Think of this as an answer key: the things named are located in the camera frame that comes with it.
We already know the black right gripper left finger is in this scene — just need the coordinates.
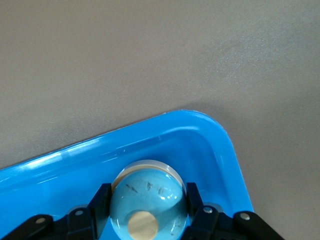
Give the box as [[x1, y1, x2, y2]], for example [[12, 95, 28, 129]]
[[0, 183, 113, 240]]

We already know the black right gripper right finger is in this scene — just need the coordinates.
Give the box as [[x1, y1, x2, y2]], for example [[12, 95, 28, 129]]
[[183, 182, 286, 240]]

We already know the blue bell with tan knob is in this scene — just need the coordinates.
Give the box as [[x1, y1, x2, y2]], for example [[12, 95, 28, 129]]
[[109, 159, 187, 240]]

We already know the blue plastic tray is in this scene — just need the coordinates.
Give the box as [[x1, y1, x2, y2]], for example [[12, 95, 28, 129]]
[[0, 109, 255, 240]]

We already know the brown table cover mat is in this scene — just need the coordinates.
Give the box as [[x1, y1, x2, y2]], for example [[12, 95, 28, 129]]
[[0, 0, 320, 240]]

